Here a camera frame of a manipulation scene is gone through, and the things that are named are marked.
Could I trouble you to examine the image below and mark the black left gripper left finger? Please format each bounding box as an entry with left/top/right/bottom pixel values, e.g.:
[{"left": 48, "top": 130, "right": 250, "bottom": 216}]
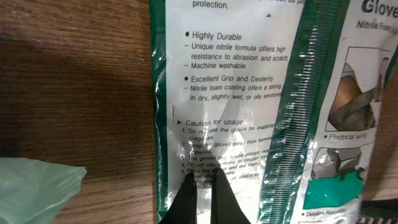
[{"left": 159, "top": 172, "right": 197, "bottom": 224}]

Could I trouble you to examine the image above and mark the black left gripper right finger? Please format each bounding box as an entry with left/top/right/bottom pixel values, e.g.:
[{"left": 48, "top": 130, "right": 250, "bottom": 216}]
[{"left": 211, "top": 168, "right": 250, "bottom": 224}]

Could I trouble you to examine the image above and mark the mint green wipes packet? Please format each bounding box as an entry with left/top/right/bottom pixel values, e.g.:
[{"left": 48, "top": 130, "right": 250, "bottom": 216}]
[{"left": 1, "top": 157, "right": 86, "bottom": 224}]

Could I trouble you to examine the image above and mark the dark green 3M package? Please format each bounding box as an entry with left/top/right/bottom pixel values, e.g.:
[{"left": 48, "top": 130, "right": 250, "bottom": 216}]
[{"left": 150, "top": 0, "right": 397, "bottom": 224}]

